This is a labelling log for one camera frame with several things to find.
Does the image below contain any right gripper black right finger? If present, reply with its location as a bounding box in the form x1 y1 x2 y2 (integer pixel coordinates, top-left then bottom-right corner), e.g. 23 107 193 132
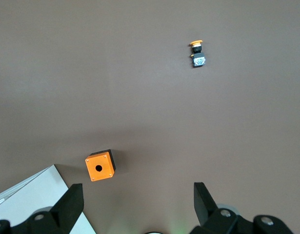
190 181 253 234

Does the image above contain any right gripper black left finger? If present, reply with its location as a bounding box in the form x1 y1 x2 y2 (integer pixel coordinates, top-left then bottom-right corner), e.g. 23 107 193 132
11 183 84 234

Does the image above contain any orange mushroom push button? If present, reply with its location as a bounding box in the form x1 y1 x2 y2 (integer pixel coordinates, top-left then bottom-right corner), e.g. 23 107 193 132
189 39 207 69

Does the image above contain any white drawer cabinet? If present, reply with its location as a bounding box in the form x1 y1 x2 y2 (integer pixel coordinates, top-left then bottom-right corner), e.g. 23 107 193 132
0 164 97 234

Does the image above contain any orange box with hole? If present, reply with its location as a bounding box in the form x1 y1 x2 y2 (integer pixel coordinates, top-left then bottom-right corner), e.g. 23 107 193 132
85 149 117 183

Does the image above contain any brown table mat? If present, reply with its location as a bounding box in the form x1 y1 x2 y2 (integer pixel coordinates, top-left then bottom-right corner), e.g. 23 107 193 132
0 0 300 234

